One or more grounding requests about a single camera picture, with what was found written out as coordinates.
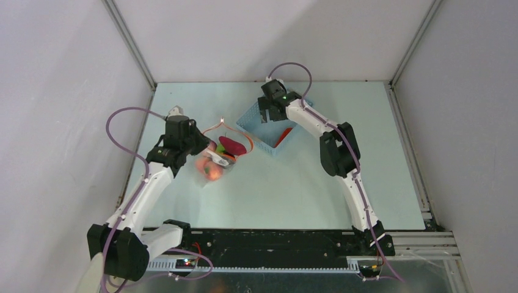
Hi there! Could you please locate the clear zip bag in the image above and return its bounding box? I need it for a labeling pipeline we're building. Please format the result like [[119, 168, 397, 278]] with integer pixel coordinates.
[[194, 117, 254, 187]]

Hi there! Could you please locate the orange peach toy fruit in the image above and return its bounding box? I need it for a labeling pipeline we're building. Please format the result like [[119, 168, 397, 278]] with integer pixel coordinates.
[[204, 164, 224, 181]]

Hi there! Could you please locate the dark red toy fruit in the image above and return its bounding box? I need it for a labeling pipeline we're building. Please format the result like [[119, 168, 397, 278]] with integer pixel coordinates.
[[219, 136, 247, 156]]

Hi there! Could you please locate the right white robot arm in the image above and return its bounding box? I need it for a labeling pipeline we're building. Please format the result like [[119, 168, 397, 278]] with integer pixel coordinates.
[[258, 78, 386, 255]]

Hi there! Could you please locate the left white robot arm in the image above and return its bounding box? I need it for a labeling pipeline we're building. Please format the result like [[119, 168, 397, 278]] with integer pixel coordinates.
[[87, 115, 210, 281]]

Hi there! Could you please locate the red toy chili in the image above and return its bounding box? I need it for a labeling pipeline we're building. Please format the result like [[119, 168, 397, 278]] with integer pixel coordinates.
[[274, 127, 293, 148]]

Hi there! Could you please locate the light blue perforated basket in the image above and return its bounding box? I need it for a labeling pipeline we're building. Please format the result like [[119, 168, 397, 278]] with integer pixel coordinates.
[[236, 101, 302, 156]]

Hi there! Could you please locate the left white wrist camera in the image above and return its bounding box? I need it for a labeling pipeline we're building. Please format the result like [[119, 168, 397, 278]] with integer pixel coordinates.
[[164, 106, 184, 120]]

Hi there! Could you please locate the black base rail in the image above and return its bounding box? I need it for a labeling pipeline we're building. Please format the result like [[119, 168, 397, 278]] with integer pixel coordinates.
[[155, 218, 395, 270]]

